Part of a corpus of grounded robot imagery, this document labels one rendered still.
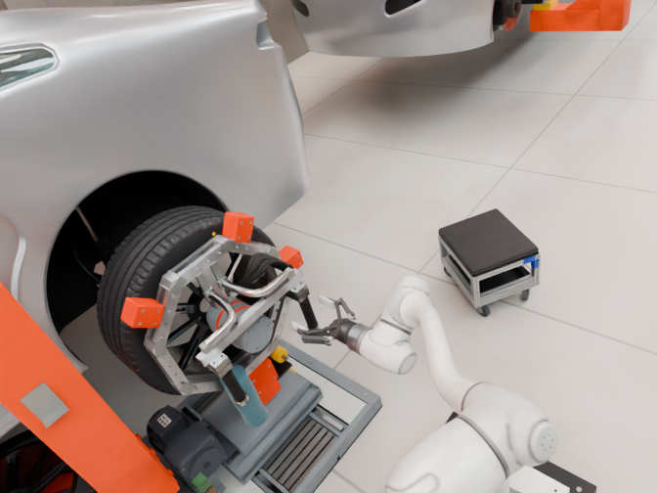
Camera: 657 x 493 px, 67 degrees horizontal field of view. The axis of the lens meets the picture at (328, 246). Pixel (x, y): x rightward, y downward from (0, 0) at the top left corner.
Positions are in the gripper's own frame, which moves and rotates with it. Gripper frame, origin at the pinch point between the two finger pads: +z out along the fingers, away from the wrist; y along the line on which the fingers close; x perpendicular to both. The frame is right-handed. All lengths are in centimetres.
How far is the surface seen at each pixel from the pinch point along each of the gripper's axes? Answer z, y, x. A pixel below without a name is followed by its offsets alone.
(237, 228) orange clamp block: 20.7, -1.3, 30.2
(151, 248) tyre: 35, -24, 34
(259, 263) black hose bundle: 11.0, -3.9, 20.8
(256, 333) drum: 6.2, -17.3, 3.3
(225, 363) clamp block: -1.3, -33.2, 10.5
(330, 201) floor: 140, 141, -83
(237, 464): 28, -41, -67
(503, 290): -18, 99, -68
